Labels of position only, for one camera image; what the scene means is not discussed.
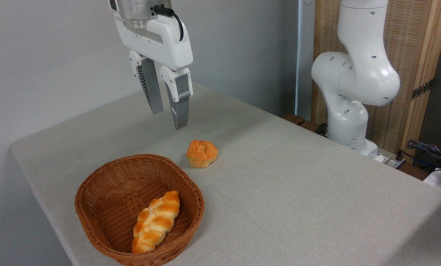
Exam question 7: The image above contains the bundle of dark cables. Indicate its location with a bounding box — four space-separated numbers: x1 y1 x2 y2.
406 139 441 172

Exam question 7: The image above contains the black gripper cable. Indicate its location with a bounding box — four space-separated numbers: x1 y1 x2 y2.
154 5 185 42

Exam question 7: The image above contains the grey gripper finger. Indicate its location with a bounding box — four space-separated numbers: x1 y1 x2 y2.
159 66 194 130
129 51 164 115

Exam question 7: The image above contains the black metal hinge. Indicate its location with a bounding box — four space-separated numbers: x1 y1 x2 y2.
411 79 434 100

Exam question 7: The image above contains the brown wicker basket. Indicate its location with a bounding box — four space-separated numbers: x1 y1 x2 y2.
74 154 205 266

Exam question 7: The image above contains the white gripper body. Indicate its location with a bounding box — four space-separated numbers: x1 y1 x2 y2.
113 13 194 72

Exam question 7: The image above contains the long braided bread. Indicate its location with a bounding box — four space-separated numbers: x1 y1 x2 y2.
132 190 180 254

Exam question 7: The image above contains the round bread roll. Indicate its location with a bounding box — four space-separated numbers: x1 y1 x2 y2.
186 140 218 168

